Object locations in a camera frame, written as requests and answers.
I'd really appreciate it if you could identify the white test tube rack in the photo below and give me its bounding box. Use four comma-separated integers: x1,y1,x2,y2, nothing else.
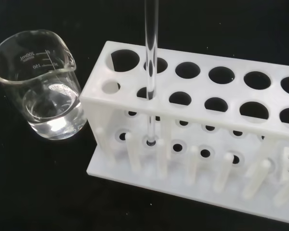
79,40,289,226

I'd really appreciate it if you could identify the clear glass beaker with water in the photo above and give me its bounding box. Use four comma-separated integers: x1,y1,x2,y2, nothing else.
0,29,85,141

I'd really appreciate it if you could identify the black bench cloth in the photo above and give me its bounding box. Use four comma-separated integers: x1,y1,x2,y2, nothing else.
0,0,289,231

